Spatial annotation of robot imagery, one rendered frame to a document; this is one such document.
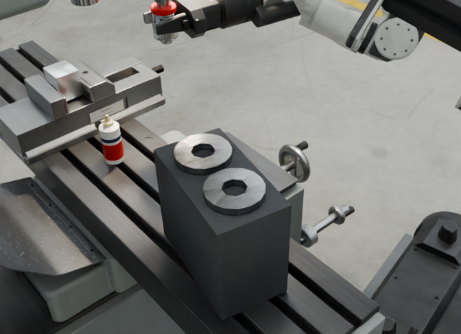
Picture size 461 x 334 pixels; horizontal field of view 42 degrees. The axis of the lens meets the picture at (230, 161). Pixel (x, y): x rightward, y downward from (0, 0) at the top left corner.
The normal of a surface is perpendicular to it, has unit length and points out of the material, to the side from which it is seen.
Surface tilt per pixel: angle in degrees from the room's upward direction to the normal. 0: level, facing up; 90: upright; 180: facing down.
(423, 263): 0
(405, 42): 73
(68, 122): 90
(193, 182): 0
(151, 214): 0
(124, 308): 90
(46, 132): 90
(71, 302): 90
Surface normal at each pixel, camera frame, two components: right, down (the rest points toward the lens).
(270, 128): -0.02, -0.78
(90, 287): 0.65, 0.47
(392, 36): -0.24, 0.36
